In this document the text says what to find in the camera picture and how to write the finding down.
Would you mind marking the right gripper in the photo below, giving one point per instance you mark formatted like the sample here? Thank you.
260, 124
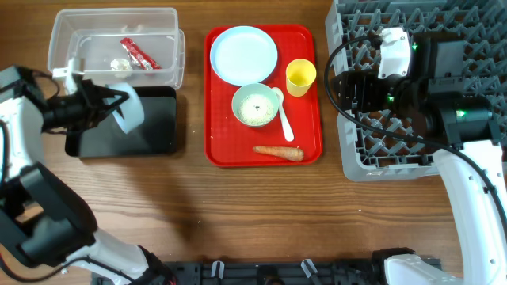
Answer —
366, 81

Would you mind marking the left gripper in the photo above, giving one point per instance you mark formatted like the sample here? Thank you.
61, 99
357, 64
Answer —
92, 95

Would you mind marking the light blue bowl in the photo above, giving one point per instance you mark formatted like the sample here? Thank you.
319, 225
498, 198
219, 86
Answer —
132, 108

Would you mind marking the white tissue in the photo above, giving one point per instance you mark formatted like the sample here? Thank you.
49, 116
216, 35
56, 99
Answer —
121, 68

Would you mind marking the red snack wrapper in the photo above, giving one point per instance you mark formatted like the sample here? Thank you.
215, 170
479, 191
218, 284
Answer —
138, 56

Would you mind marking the orange carrot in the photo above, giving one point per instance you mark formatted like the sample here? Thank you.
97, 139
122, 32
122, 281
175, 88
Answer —
288, 153

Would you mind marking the green bowl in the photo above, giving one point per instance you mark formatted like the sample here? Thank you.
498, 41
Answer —
256, 88

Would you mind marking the white rice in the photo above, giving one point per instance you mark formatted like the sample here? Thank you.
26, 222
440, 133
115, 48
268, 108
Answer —
255, 110

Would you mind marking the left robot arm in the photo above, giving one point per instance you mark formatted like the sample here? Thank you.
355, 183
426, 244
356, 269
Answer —
43, 221

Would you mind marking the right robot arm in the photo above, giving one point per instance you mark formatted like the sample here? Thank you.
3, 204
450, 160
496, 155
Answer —
420, 78

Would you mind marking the grey dishwasher rack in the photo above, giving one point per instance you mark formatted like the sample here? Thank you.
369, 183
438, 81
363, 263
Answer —
368, 156

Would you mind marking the black plastic bin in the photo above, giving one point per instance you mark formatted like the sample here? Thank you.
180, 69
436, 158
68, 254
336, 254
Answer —
156, 135

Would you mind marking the clear plastic bin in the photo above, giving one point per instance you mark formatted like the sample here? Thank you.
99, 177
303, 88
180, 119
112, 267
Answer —
94, 35

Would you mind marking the yellow plastic cup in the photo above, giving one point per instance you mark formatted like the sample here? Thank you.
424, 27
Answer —
300, 75

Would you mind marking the white plastic spoon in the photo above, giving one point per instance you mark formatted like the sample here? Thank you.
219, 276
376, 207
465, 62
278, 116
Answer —
286, 127

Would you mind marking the red serving tray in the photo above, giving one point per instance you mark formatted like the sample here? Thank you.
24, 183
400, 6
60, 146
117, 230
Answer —
229, 143

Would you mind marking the light blue plate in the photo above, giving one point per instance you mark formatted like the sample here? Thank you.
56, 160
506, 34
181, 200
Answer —
243, 55

